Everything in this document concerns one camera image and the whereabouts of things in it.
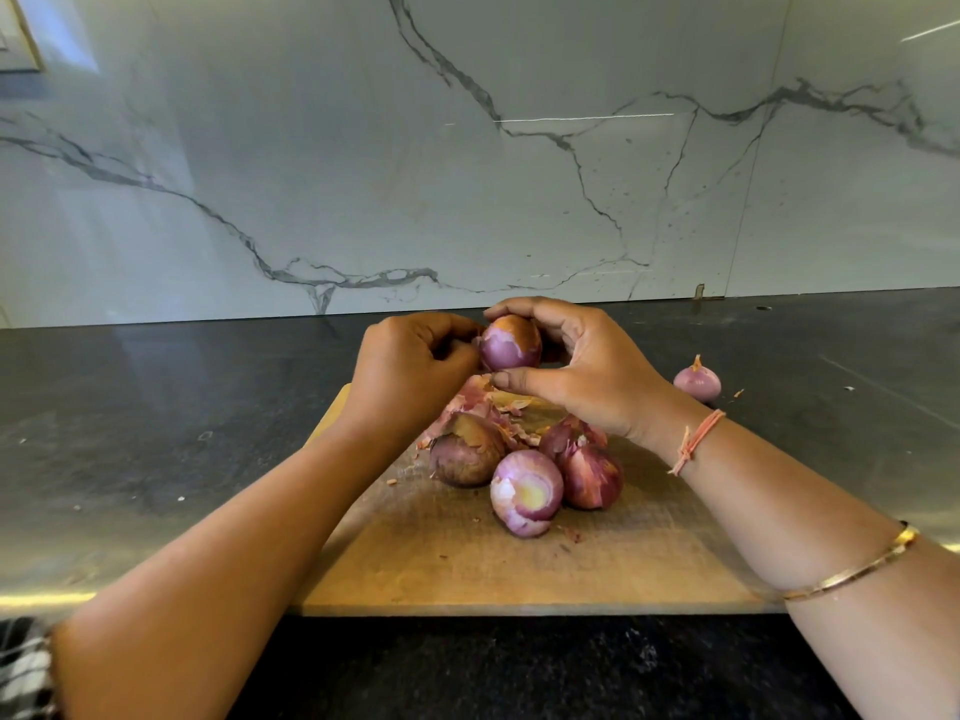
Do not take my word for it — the brownish red onion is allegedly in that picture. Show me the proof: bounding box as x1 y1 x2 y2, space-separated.
429 415 507 489

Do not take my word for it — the black white plaid sleeve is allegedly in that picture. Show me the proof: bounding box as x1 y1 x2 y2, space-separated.
0 614 59 720

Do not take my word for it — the gold bangle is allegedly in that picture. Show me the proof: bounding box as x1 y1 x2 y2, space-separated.
780 521 920 603

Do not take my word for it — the person's left forearm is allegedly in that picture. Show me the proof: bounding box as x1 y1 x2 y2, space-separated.
52 427 407 720

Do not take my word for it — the person's right hand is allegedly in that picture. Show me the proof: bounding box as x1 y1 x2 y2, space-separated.
483 296 707 456

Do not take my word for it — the red onion with pale patch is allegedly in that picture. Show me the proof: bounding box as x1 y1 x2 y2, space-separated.
489 448 567 540

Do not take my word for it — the pile of onion peels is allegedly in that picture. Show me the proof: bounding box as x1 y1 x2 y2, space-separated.
417 374 611 459

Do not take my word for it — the white wall switch plate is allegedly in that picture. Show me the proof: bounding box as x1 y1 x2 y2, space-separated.
0 0 44 75

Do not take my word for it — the wooden cutting board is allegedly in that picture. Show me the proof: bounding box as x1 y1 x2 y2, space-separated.
292 382 785 618

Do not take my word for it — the person's left hand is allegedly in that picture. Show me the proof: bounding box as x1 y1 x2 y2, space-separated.
342 310 485 451

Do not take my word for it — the orange thread bracelet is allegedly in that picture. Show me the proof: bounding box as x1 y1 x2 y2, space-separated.
667 407 728 478

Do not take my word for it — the small red onion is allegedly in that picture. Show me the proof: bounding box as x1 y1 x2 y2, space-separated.
673 353 725 405

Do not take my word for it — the person's right forearm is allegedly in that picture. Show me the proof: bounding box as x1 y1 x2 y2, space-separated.
663 415 960 720

